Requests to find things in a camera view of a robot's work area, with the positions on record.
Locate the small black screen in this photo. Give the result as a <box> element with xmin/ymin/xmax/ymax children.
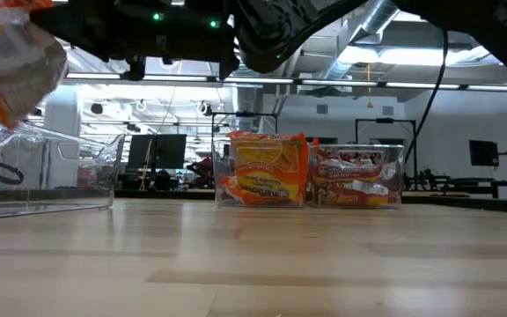
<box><xmin>468</xmin><ymin>139</ymin><xmax>500</xmax><ymax>167</ymax></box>

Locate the black tubular stand frame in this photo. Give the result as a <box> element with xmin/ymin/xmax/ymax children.
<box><xmin>211</xmin><ymin>111</ymin><xmax>280</xmax><ymax>136</ymax></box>
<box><xmin>354</xmin><ymin>117</ymin><xmax>418</xmax><ymax>180</ymax></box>

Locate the red Maruchan noodle packet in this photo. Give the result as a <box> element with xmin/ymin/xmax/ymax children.
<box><xmin>313</xmin><ymin>149</ymin><xmax>386</xmax><ymax>182</ymax></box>
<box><xmin>321</xmin><ymin>179</ymin><xmax>391</xmax><ymax>208</ymax></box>

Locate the clear plastic bin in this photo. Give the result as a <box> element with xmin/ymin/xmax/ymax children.
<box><xmin>211</xmin><ymin>138</ymin><xmax>311</xmax><ymax>209</ymax></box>
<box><xmin>308</xmin><ymin>143</ymin><xmax>407</xmax><ymax>210</ymax></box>
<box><xmin>0</xmin><ymin>122</ymin><xmax>126</xmax><ymax>222</ymax></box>

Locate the long ceiling light bar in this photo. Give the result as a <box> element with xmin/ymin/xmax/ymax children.
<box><xmin>63</xmin><ymin>71</ymin><xmax>507</xmax><ymax>92</ymax></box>

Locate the black computer monitor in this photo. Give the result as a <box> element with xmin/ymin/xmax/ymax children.
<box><xmin>128</xmin><ymin>134</ymin><xmax>157</xmax><ymax>171</ymax></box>
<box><xmin>154</xmin><ymin>133</ymin><xmax>188</xmax><ymax>171</ymax></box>

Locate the silver ventilation duct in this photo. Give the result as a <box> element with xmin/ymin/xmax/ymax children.
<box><xmin>275</xmin><ymin>0</ymin><xmax>398</xmax><ymax>115</ymax></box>

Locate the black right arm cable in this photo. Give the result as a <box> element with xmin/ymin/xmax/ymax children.
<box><xmin>404</xmin><ymin>29</ymin><xmax>451</xmax><ymax>165</ymax></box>

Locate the orange Maruchan noodle packet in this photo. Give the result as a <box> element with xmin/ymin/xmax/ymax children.
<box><xmin>216</xmin><ymin>174</ymin><xmax>241</xmax><ymax>206</ymax></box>
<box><xmin>0</xmin><ymin>0</ymin><xmax>69</xmax><ymax>129</ymax></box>
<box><xmin>228</xmin><ymin>129</ymin><xmax>311</xmax><ymax>207</ymax></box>

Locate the black aluminium rig frame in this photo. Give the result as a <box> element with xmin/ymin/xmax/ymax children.
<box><xmin>114</xmin><ymin>188</ymin><xmax>507</xmax><ymax>215</ymax></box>

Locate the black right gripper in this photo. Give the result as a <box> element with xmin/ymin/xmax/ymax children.
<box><xmin>29</xmin><ymin>0</ymin><xmax>150</xmax><ymax>82</ymax></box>

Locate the black workstation rig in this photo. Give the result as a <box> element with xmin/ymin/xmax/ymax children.
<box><xmin>405</xmin><ymin>148</ymin><xmax>507</xmax><ymax>200</ymax></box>

